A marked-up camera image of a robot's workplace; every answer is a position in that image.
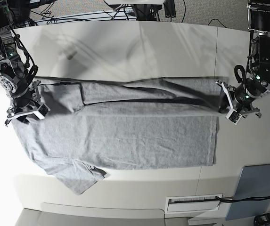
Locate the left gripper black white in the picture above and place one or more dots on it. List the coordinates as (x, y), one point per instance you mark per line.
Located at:
(237, 99)

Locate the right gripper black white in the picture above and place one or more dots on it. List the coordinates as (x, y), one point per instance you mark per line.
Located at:
(25, 105)

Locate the grey T-shirt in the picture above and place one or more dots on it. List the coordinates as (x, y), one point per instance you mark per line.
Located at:
(141, 125)

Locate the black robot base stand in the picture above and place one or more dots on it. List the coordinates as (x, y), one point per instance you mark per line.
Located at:
(146, 12)

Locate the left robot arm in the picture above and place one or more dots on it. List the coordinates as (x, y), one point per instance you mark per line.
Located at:
(254, 78)

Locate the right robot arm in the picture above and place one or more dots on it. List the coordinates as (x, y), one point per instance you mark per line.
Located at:
(17, 73)

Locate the blue-grey tablet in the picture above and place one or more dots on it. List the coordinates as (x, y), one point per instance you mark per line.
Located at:
(254, 181)

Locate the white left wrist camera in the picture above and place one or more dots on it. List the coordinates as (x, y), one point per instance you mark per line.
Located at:
(233, 116)

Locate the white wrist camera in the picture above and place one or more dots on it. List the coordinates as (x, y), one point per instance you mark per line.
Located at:
(42, 112)
(233, 116)

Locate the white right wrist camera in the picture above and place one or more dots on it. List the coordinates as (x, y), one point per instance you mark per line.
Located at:
(42, 112)

